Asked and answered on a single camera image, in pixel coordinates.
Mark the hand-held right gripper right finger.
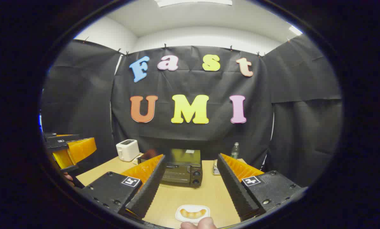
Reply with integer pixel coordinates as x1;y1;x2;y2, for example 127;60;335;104
217;153;307;222

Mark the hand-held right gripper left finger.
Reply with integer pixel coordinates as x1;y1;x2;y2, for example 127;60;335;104
79;154;167;220

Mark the black electric oven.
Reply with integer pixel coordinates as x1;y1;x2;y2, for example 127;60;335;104
138;149;203;188

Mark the golden bread roll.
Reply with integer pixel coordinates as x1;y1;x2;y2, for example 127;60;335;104
180;208;207;219

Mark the white toaster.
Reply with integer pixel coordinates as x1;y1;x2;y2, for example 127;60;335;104
116;139;141;162

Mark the white oval plate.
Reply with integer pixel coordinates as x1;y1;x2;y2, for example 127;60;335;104
175;205;211;223

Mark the black backdrop cloth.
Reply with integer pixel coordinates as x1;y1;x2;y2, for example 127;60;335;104
40;38;343;188

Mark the long ceiling light panel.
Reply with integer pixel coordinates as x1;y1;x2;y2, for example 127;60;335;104
155;0;233;8

